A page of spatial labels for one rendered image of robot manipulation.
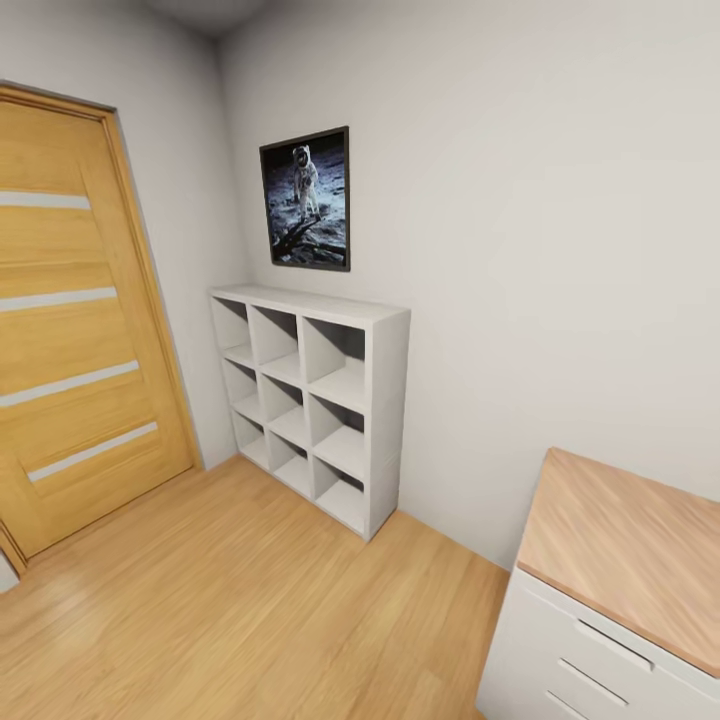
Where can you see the painting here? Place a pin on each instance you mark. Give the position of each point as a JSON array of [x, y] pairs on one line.
[[307, 197]]

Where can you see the desk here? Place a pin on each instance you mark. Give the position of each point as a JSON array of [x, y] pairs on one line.
[[612, 611]]

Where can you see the bookcase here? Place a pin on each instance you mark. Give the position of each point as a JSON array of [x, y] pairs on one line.
[[282, 354]]

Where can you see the door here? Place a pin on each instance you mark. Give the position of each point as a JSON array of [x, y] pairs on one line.
[[92, 410]]

